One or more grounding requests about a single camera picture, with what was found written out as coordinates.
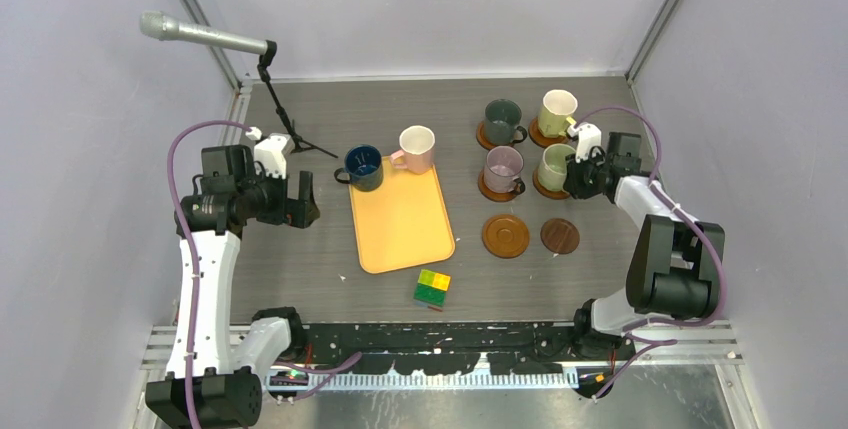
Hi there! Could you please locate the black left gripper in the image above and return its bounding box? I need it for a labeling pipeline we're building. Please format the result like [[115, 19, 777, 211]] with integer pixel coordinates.
[[238, 162, 319, 228]]

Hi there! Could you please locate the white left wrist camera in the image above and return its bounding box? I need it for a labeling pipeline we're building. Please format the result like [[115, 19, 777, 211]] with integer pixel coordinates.
[[245, 127, 294, 180]]

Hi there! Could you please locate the black microphone tripod stand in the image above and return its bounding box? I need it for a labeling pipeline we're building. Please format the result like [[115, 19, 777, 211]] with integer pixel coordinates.
[[257, 40, 338, 159]]

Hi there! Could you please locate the pink faceted mug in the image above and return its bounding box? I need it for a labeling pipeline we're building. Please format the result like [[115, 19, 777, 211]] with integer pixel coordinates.
[[389, 125, 435, 174]]

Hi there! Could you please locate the purple mug black handle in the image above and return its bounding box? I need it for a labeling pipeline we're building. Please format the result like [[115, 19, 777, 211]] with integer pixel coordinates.
[[482, 146, 524, 193]]

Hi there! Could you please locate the light green mug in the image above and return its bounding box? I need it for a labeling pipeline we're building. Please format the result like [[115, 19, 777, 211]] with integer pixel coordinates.
[[536, 143, 576, 193]]

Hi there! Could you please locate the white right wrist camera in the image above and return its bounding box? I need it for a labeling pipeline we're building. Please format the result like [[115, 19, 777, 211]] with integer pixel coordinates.
[[567, 122, 602, 163]]

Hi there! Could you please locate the dark grey green mug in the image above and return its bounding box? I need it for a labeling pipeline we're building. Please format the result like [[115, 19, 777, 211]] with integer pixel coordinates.
[[483, 99, 528, 146]]

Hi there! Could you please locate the colourful toy brick block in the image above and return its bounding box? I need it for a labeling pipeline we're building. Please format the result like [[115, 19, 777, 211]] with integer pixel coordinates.
[[413, 269, 451, 311]]

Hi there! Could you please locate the brown wooden coaster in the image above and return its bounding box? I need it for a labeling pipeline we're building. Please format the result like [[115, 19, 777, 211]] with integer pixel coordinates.
[[477, 171, 526, 203], [482, 214, 530, 259], [476, 121, 525, 150], [533, 169, 571, 200], [528, 118, 570, 148]]

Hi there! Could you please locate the dark walnut wooden coaster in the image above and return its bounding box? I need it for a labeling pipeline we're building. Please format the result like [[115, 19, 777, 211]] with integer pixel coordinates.
[[540, 218, 580, 255]]

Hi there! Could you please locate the dark blue mug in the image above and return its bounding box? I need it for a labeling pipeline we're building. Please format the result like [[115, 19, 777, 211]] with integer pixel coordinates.
[[334, 145, 384, 192]]

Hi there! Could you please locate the silver microphone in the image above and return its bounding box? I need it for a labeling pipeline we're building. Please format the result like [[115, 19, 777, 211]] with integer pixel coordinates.
[[139, 11, 270, 55]]

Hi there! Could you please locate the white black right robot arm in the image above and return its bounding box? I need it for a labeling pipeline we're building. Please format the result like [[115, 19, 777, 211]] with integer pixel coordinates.
[[563, 127, 725, 360]]

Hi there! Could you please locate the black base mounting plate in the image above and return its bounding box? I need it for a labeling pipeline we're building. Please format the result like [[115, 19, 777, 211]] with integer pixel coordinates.
[[279, 322, 635, 376]]

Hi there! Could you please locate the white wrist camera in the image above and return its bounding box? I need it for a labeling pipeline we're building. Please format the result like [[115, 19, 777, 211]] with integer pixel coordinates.
[[245, 127, 294, 180], [567, 122, 602, 163]]

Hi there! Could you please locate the yellow plastic tray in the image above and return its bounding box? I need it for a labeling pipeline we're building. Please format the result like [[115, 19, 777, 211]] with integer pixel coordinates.
[[349, 156, 455, 274]]

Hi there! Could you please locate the yellow-green faceted mug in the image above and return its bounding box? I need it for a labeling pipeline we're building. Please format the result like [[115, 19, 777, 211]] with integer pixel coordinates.
[[537, 89, 578, 138]]

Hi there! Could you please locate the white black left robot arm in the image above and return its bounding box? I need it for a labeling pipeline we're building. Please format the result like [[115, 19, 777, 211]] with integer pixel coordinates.
[[145, 138, 320, 428]]

